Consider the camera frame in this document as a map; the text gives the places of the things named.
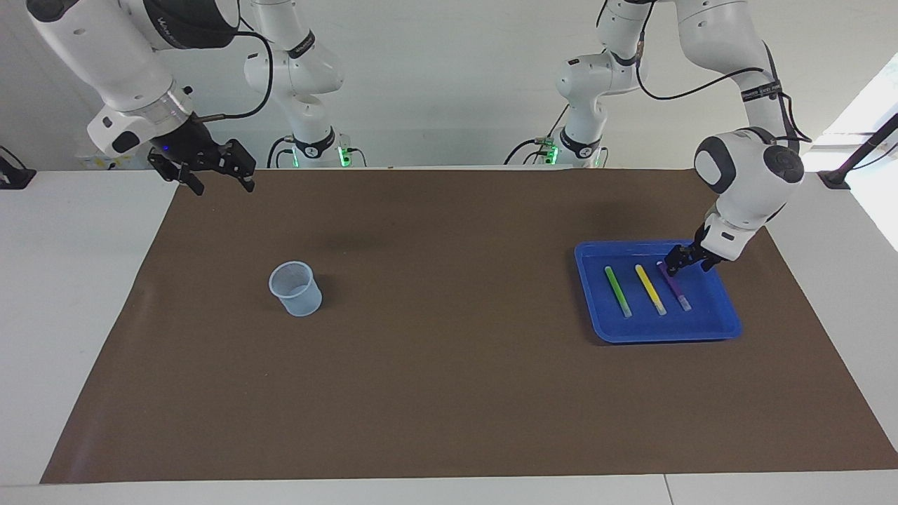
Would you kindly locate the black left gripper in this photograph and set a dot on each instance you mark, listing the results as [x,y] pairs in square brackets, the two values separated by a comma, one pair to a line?
[705,256]

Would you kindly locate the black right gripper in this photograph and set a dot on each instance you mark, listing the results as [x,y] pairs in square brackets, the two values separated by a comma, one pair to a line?
[186,144]

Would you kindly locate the purple marker pen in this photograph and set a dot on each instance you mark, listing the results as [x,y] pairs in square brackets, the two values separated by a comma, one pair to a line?
[680,294]

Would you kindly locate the yellow marker pen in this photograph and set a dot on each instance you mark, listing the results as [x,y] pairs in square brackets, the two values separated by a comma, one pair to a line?
[651,291]

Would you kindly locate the green marker pen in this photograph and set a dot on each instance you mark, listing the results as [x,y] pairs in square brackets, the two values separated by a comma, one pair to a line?
[617,291]

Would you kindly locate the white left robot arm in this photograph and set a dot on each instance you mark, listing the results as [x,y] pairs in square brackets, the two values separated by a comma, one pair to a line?
[744,175]

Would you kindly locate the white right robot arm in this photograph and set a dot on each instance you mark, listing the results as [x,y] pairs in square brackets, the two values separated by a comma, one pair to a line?
[105,56]

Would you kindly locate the blue plastic tray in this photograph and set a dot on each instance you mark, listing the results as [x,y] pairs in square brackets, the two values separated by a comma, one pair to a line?
[694,322]

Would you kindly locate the white power strip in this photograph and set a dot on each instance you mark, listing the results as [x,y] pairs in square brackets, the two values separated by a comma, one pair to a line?
[105,163]

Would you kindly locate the translucent plastic cup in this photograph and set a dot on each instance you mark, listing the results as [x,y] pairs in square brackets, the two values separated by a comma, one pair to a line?
[295,294]

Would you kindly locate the black pole stand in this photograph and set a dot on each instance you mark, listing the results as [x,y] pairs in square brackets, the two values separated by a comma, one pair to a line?
[835,179]

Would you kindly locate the black table clamp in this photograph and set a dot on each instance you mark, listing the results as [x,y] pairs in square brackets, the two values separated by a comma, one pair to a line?
[14,179]

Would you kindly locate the brown table mat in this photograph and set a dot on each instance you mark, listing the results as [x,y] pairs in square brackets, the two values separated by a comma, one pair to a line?
[449,351]

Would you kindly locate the bright window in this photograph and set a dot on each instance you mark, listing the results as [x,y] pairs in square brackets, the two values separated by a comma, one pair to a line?
[873,98]

